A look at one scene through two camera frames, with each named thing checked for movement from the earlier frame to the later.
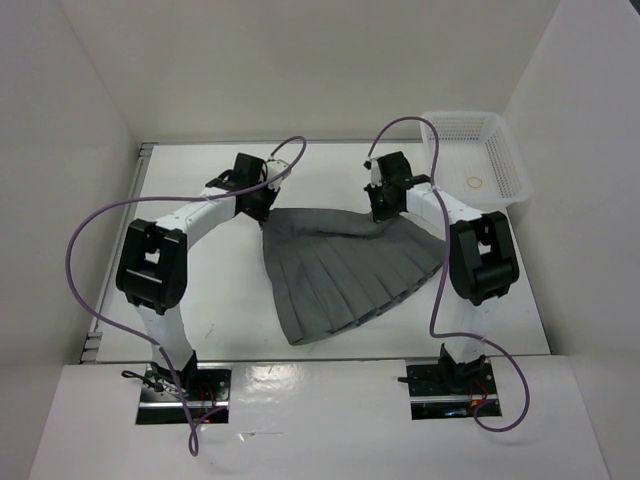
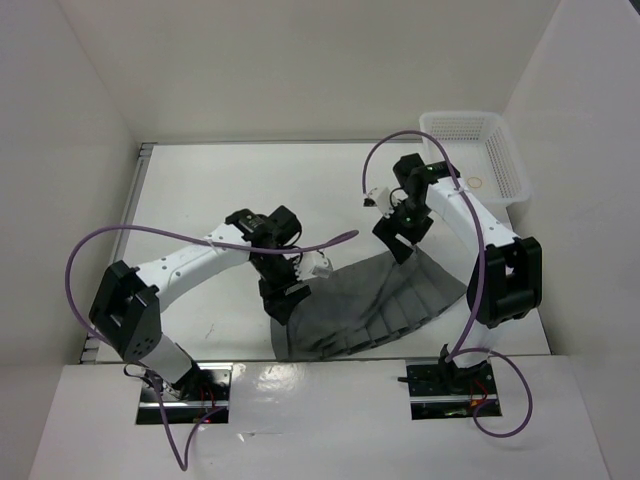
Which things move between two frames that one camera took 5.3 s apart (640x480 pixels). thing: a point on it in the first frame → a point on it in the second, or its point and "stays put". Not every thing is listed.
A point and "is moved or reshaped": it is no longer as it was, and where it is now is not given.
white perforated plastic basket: x=479 y=162 stays put
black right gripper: x=381 y=214 → x=386 y=230
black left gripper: x=261 y=215 → x=278 y=305
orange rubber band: x=474 y=186 stays put
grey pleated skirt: x=330 y=268 is moved or reshaped
